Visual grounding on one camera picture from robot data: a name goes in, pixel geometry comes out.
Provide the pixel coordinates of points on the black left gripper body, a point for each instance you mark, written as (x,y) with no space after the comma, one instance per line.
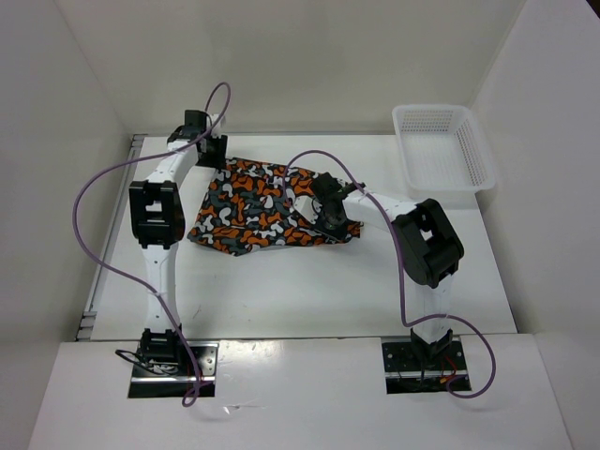
(216,152)

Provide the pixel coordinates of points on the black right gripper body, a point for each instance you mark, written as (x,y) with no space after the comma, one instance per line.
(334,228)

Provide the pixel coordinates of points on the orange black camouflage shorts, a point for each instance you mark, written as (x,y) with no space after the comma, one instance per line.
(247,208)

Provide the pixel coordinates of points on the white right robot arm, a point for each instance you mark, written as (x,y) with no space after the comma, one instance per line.
(427,247)

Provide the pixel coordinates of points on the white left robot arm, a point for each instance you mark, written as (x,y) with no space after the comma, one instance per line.
(158,223)

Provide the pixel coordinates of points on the white perforated plastic basket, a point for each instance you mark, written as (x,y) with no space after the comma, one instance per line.
(443,150)

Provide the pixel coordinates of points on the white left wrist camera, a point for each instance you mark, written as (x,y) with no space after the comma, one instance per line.
(215,124)

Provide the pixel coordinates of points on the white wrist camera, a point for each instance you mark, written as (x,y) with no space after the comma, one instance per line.
(215,124)
(308,208)

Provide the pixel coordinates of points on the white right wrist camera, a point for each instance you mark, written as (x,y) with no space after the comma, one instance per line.
(308,208)

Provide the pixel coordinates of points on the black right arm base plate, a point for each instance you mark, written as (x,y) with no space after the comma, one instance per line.
(405,374)

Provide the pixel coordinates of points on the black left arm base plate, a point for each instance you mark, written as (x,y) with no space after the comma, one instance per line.
(154,378)

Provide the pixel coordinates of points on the aluminium table edge rail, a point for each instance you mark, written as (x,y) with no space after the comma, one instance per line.
(90,310)

